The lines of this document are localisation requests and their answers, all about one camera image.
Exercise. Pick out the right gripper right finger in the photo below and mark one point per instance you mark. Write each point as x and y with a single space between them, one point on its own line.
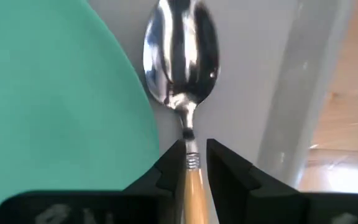
244 193

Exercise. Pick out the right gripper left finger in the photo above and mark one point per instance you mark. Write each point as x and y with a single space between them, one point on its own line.
169 180

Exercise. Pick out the teal round plate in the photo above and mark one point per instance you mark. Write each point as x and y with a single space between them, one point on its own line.
57 93

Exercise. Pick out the grey plastic tray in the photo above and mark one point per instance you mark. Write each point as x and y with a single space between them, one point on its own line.
244 77

